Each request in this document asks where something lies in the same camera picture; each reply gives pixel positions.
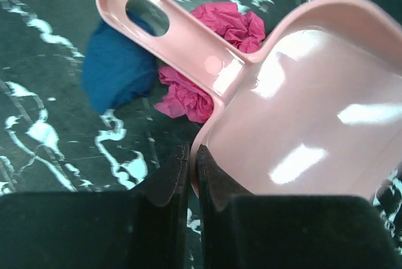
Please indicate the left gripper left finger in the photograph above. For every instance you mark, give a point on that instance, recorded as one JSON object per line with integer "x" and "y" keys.
{"x": 139, "y": 228}

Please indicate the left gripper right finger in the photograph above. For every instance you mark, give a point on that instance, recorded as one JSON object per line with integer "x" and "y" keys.
{"x": 243, "y": 230}

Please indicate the pink plastic dustpan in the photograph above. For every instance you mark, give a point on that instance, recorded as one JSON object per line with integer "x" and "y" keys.
{"x": 316, "y": 110}

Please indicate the magenta paper scrap right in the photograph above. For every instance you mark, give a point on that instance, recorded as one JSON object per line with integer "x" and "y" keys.
{"x": 244, "y": 31}

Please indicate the blue paper scrap right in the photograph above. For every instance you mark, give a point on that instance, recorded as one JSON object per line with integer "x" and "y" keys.
{"x": 116, "y": 70}

